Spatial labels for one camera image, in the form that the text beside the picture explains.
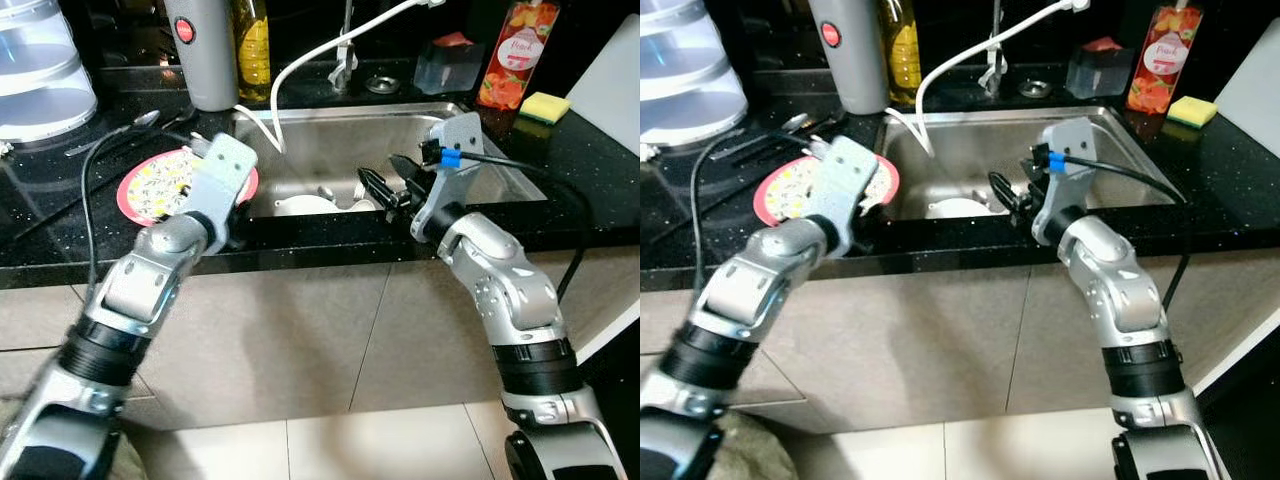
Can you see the olive woven sack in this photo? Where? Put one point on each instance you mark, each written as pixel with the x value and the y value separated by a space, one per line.
pixel 740 450

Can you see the stainless steel sink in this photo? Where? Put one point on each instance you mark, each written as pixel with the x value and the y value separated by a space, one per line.
pixel 330 140
pixel 980 145

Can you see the white bowl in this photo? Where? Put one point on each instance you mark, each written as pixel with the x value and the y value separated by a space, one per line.
pixel 958 210
pixel 305 207

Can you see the yellow oil bottle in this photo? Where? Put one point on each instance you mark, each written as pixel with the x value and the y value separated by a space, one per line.
pixel 902 60
pixel 253 55

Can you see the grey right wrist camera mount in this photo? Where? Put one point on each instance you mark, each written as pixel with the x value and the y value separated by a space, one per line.
pixel 1072 190
pixel 455 190

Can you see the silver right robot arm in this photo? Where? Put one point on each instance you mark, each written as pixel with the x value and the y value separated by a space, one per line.
pixel 1130 300
pixel 510 290

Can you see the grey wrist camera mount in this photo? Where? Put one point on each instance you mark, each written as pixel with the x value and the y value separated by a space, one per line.
pixel 455 190
pixel 845 190
pixel 222 175
pixel 1072 190

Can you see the grey thermos flask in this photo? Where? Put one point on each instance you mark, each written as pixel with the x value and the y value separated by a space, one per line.
pixel 850 60
pixel 203 60

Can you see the white panel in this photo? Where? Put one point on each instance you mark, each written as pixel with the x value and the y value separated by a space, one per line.
pixel 1255 90
pixel 610 90

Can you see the round metal counter fitting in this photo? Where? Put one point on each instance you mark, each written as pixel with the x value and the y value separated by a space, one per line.
pixel 382 84
pixel 1035 88

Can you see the clear plastic drawer unit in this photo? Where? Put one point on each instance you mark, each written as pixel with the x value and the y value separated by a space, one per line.
pixel 690 70
pixel 40 70

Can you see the yellow green sponge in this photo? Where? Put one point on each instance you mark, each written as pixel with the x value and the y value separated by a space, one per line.
pixel 1192 111
pixel 543 107

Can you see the pink patterned plate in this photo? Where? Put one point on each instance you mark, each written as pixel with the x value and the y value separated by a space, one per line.
pixel 155 190
pixel 790 195

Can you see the metal spoon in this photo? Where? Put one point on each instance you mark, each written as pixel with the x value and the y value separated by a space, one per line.
pixel 143 120
pixel 795 123

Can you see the chrome sink faucet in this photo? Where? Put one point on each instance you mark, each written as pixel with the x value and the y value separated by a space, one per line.
pixel 344 60
pixel 994 62

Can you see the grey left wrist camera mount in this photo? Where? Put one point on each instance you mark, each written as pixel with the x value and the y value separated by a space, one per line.
pixel 222 175
pixel 845 190

